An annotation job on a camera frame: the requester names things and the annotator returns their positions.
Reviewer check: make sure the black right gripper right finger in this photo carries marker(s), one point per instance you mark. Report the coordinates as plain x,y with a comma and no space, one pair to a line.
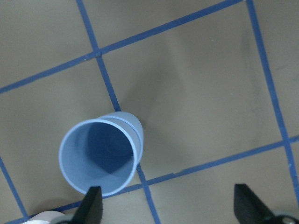
248,208

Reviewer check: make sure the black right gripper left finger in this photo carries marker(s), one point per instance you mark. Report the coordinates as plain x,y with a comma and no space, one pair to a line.
91,209

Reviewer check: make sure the pink bowl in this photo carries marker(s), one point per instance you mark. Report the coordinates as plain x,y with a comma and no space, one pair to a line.
44,217

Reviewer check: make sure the blue cup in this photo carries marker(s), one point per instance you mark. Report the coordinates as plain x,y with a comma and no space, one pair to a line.
100,152

